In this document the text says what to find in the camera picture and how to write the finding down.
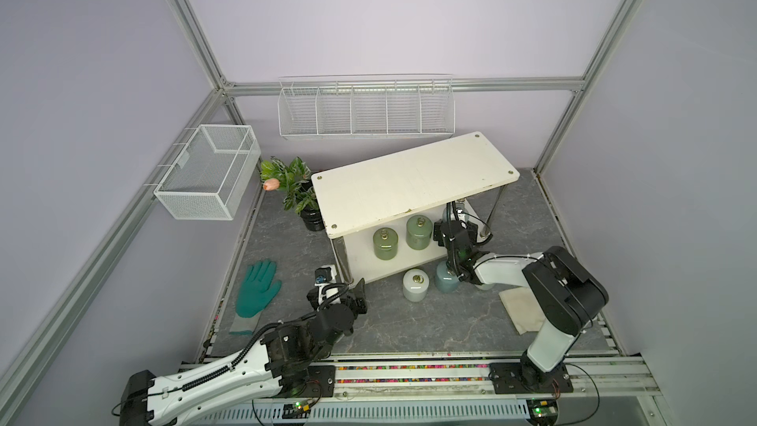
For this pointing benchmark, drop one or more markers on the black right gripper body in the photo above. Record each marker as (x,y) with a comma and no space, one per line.
(437,231)

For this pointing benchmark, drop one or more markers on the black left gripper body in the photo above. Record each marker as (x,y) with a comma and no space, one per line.
(350,303)

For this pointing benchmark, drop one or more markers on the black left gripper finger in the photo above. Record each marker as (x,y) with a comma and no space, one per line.
(359,296)
(313,299)

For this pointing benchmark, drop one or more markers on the light green tea canister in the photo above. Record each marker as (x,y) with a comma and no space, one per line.
(419,230)

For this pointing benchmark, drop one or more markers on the large blue-grey tea canister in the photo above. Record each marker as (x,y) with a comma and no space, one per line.
(446,280)

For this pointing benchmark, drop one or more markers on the dark green tea canister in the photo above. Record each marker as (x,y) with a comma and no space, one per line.
(385,243)

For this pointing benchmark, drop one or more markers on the small blue tea canister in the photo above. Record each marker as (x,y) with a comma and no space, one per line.
(449,213)

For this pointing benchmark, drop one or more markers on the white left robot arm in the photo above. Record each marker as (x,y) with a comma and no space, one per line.
(275,361)

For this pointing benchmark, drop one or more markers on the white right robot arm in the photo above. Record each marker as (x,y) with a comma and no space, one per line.
(568,296)

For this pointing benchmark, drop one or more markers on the white two-tier shelf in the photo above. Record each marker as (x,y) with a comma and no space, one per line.
(384,192)

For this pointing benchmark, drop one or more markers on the green rubber glove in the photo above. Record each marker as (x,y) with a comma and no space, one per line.
(256,292)

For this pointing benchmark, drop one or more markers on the glossy black vase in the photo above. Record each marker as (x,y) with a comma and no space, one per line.
(312,219)

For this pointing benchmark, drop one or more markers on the beige work glove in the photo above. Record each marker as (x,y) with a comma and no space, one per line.
(523,309)

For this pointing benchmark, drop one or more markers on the green artificial plant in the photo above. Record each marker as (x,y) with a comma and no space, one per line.
(294,179)

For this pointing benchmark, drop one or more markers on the white mesh side basket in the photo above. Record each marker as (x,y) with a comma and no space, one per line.
(208,178)

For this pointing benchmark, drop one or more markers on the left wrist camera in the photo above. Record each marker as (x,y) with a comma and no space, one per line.
(326,278)

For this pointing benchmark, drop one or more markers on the long white wire basket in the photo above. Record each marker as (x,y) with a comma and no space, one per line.
(367,106)

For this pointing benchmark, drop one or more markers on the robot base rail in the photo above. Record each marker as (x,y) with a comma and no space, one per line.
(415,389)

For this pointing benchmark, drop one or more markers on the aluminium frame of enclosure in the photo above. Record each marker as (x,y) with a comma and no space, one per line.
(95,92)

